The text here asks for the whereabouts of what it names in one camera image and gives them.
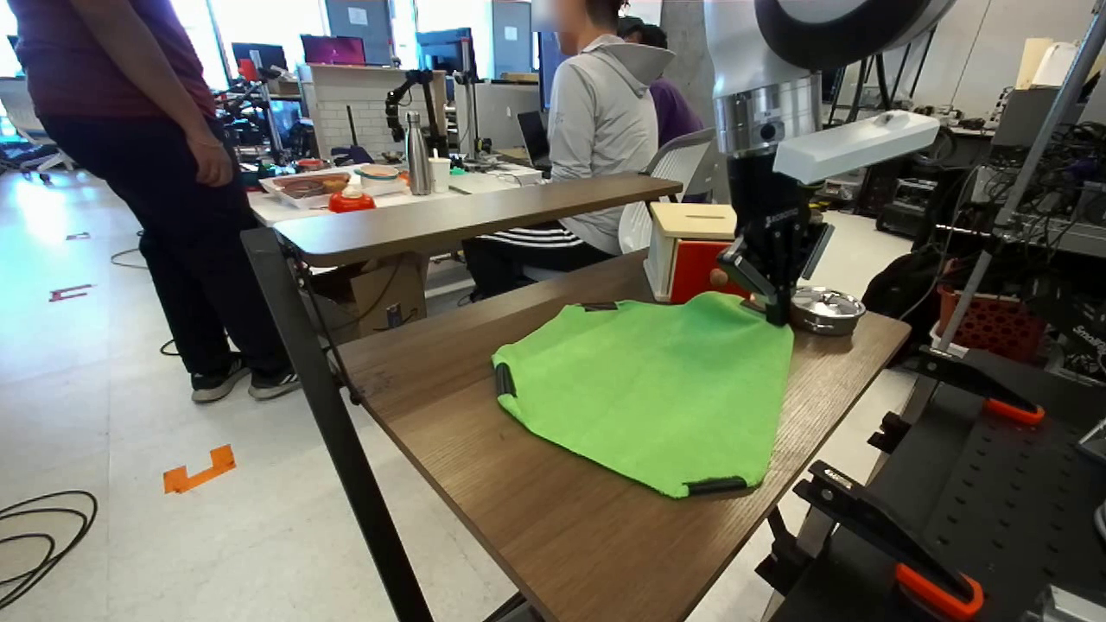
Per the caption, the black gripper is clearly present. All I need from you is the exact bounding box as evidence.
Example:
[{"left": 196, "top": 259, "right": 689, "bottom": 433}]
[{"left": 719, "top": 153, "right": 835, "bottom": 327}]

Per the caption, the green cloth towel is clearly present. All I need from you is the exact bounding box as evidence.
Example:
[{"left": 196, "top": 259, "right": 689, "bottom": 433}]
[{"left": 490, "top": 289, "right": 799, "bottom": 502}]

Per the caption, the steel pot with lid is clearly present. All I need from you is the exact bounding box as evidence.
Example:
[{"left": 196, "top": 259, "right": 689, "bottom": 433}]
[{"left": 789, "top": 285, "right": 869, "bottom": 340}]

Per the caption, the wooden box with orange drawer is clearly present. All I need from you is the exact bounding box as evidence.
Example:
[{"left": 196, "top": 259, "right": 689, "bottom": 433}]
[{"left": 642, "top": 202, "right": 740, "bottom": 303}]

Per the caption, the white office chair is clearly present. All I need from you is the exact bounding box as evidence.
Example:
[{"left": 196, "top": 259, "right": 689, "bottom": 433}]
[{"left": 615, "top": 128, "right": 719, "bottom": 255}]

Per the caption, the person in purple shirt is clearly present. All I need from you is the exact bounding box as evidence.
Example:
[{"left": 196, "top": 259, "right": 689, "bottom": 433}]
[{"left": 615, "top": 13, "right": 706, "bottom": 149}]

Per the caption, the seated person gray hoodie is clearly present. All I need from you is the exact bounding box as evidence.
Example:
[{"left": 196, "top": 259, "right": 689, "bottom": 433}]
[{"left": 459, "top": 0, "right": 679, "bottom": 303}]

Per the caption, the red plastic crate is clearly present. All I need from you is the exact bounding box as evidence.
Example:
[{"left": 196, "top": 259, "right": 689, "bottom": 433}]
[{"left": 938, "top": 288, "right": 1046, "bottom": 365}]

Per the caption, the black orange spring clamp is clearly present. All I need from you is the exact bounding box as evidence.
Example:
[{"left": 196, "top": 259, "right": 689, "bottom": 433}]
[
  {"left": 911, "top": 341, "right": 1051, "bottom": 433},
  {"left": 790, "top": 459, "right": 990, "bottom": 622}
]

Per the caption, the gray metal stand pole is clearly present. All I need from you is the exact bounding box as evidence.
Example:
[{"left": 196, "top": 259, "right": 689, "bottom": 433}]
[{"left": 931, "top": 0, "right": 1106, "bottom": 357}]

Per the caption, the white desk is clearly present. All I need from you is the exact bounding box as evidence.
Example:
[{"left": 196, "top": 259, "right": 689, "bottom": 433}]
[{"left": 246, "top": 153, "right": 550, "bottom": 229}]

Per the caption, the brown wooden table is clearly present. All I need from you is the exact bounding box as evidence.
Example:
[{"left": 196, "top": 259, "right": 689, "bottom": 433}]
[{"left": 240, "top": 223, "right": 911, "bottom": 622}]

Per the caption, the black perforated workbench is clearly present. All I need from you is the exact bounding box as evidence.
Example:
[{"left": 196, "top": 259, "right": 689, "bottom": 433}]
[{"left": 763, "top": 341, "right": 1106, "bottom": 622}]

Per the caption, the steel water bottle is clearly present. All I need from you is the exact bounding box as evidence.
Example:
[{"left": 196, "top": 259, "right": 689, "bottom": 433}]
[{"left": 401, "top": 108, "right": 440, "bottom": 202}]

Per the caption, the cardboard box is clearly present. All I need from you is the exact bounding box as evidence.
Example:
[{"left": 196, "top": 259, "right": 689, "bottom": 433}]
[{"left": 304, "top": 254, "right": 433, "bottom": 345}]

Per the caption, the red toy object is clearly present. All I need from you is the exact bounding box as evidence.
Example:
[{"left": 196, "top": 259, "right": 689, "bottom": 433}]
[{"left": 324, "top": 190, "right": 379, "bottom": 217}]

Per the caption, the orange floor tape marker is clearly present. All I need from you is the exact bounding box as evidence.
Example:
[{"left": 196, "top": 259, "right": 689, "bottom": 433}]
[{"left": 160, "top": 444, "right": 240, "bottom": 497}]

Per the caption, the standing person maroon shirt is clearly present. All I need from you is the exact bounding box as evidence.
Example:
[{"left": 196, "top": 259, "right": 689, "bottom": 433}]
[{"left": 6, "top": 0, "right": 304, "bottom": 409}]

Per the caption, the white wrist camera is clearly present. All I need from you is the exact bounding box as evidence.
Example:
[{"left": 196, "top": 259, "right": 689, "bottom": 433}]
[{"left": 771, "top": 108, "right": 943, "bottom": 188}]

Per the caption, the black floor cable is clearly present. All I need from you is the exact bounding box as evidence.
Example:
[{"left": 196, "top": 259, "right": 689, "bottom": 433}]
[{"left": 0, "top": 487, "right": 102, "bottom": 614}]

